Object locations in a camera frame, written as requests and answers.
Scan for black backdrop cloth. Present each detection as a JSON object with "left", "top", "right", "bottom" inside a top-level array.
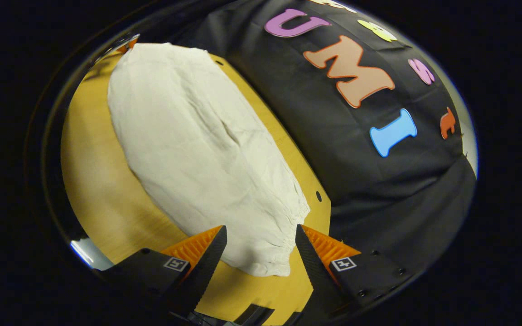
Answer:
[{"left": 170, "top": 0, "right": 478, "bottom": 272}]

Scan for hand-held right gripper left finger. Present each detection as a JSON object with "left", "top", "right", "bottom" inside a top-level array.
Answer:
[{"left": 91, "top": 225, "right": 228, "bottom": 318}]

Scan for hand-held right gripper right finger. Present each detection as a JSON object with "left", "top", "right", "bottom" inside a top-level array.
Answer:
[{"left": 295, "top": 224, "right": 418, "bottom": 325}]

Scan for white jeans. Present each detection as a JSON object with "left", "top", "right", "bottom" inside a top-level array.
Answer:
[{"left": 107, "top": 43, "right": 311, "bottom": 278}]

